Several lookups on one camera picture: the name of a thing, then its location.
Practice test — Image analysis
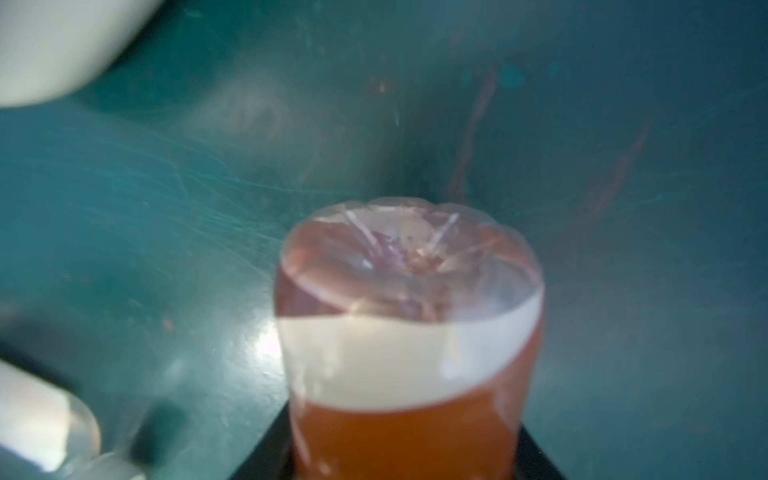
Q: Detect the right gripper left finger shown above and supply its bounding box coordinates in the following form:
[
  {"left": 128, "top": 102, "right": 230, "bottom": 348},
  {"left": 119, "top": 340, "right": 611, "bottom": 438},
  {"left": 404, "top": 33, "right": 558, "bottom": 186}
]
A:
[{"left": 230, "top": 404, "right": 294, "bottom": 480}]

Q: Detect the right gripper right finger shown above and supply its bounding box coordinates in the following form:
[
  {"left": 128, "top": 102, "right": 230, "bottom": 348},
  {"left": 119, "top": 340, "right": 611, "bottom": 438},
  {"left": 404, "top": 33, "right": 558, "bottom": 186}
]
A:
[{"left": 512, "top": 426, "right": 566, "bottom": 480}]

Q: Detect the brown tea bottle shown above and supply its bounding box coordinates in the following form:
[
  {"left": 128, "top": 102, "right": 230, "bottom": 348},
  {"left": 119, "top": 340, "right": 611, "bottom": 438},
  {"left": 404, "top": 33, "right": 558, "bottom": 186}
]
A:
[{"left": 274, "top": 198, "right": 546, "bottom": 479}]

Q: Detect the bottle red pink label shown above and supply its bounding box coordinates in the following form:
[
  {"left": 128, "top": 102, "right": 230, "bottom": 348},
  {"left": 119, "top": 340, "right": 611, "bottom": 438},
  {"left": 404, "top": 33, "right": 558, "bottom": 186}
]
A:
[{"left": 1, "top": 361, "right": 146, "bottom": 480}]

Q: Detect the white trash bin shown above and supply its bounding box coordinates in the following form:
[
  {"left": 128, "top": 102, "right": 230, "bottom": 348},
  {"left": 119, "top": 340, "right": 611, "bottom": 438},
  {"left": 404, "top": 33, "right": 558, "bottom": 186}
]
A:
[{"left": 1, "top": 0, "right": 162, "bottom": 108}]

